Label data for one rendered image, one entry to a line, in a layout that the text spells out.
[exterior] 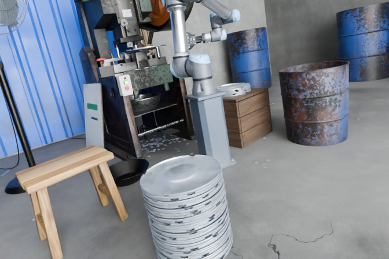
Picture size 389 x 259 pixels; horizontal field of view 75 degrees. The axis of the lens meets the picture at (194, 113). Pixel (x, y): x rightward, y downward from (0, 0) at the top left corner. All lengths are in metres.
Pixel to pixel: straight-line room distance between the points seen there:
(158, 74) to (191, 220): 1.35
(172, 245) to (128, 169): 0.96
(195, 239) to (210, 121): 0.75
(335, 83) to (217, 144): 0.77
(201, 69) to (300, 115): 0.70
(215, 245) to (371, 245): 0.50
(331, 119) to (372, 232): 0.79
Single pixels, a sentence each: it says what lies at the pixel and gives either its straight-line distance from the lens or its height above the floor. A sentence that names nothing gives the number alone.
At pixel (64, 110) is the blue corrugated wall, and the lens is 3.14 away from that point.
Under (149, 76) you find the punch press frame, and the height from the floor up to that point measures 0.58.
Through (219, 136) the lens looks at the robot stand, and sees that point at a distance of 1.51.
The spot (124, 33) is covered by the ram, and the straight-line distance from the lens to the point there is 2.09.
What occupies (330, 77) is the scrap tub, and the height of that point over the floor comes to 0.42.
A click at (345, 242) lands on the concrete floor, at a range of 1.08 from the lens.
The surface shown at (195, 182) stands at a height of 0.29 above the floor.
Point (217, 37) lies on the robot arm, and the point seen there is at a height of 0.77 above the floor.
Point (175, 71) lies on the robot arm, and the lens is 1.57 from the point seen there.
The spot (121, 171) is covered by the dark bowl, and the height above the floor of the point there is 0.02.
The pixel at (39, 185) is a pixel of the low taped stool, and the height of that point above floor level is 0.32.
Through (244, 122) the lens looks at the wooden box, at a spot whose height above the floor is 0.17.
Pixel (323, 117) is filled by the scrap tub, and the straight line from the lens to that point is 1.72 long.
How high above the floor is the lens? 0.69
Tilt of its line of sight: 13 degrees down
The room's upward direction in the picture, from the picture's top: 10 degrees counter-clockwise
